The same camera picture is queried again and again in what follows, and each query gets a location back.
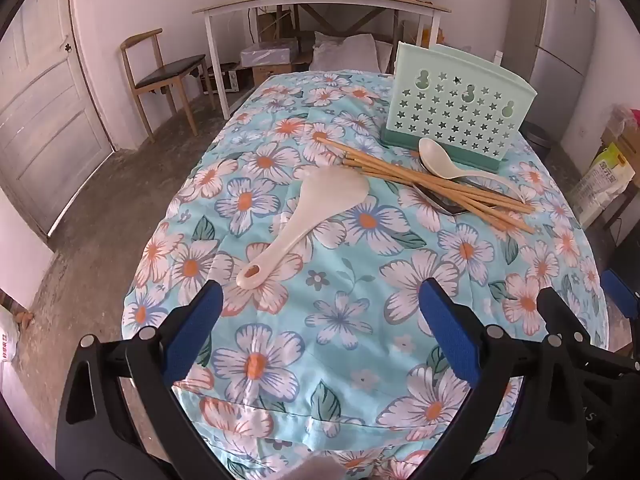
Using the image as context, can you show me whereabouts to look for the pile of wooden chopsticks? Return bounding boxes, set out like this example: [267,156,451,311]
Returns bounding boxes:
[312,132,537,235]

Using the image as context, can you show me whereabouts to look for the white and green sack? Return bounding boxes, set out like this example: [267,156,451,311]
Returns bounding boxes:
[567,142,636,228]

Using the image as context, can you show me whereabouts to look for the floral blue blanket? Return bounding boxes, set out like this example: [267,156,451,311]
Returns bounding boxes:
[120,71,608,480]

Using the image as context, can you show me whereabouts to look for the wooden chair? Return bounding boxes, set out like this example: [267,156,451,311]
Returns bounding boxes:
[120,29,217,143]

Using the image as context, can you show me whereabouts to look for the metal trash can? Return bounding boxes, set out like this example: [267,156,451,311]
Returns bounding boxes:
[520,122,553,161]

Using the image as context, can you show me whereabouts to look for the white rice paddle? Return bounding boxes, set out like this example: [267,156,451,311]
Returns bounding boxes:
[236,167,370,290]

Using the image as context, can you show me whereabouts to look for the white pillow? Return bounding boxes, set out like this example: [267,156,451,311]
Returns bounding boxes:
[310,32,393,73]

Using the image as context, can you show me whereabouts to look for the mint green utensil holder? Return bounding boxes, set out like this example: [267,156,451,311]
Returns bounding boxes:
[380,41,538,175]

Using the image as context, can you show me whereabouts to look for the grey refrigerator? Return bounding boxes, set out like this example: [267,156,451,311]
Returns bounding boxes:
[529,0,598,106]

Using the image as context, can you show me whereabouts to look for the small dark appliance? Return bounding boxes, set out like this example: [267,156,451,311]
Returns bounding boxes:
[202,62,241,96]

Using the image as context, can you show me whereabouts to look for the white plastic bag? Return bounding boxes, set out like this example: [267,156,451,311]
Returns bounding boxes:
[0,305,21,361]

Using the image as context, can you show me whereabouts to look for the plastic wrapped box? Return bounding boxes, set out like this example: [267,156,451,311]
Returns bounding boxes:
[240,39,298,67]

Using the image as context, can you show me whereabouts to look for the white plastic spoon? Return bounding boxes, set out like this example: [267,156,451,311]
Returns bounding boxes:
[418,137,510,182]

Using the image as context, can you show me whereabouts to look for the white desk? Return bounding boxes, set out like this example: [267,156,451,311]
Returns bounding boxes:
[192,0,452,120]

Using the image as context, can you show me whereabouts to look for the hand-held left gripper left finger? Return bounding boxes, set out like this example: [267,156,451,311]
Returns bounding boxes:
[54,279,224,480]

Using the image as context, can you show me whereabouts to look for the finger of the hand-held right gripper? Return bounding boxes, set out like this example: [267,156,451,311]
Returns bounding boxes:
[537,287,588,351]
[601,270,640,321]

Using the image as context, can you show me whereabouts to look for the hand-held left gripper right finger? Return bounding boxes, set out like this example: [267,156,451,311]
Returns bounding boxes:
[419,277,586,480]

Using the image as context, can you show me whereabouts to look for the cardboard box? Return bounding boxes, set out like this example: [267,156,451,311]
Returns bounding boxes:
[600,105,640,161]

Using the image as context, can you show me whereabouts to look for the white wooden door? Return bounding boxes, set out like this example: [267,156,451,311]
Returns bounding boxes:
[0,5,116,236]

